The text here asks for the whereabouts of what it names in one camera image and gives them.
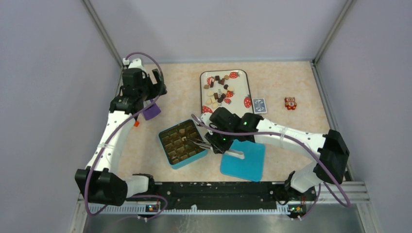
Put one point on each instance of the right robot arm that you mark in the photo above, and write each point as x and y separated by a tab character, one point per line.
328	151

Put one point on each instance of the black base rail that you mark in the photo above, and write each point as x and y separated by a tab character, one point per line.
222	195

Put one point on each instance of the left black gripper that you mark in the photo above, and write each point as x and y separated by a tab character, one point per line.
154	87

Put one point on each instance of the purple metronome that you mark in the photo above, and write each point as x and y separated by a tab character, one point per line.
151	112

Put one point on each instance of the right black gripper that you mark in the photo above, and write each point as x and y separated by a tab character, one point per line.
218	147

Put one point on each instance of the teal box lid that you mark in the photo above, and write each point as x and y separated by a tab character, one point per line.
250	166

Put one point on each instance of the blue playing card deck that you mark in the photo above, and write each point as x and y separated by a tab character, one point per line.
259	106

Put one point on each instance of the strawberry pattern white tray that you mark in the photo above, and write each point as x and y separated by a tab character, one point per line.
238	99

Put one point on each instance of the teal chocolate box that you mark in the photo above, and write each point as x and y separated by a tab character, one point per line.
179	153

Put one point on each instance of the red owl toy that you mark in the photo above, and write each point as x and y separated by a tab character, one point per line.
290	103

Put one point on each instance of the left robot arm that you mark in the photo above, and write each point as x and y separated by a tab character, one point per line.
98	181

